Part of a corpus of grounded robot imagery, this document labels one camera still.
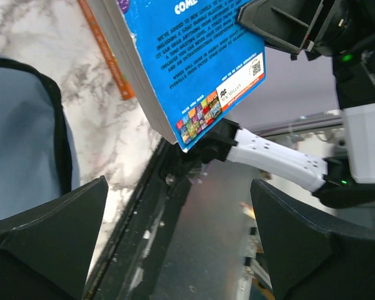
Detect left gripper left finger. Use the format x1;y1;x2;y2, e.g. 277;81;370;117
0;176;108;299

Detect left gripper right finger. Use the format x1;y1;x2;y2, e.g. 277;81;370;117
251;179;375;299

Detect orange Treehouse book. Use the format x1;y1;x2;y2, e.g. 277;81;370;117
77;0;135;101

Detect blue paperback book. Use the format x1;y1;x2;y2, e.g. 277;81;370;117
89;0;266;152

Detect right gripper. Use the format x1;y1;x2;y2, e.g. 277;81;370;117
237;0;375;59

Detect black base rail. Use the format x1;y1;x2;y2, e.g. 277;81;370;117
84;139;202;299

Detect blue backpack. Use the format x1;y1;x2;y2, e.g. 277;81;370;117
0;54;81;220

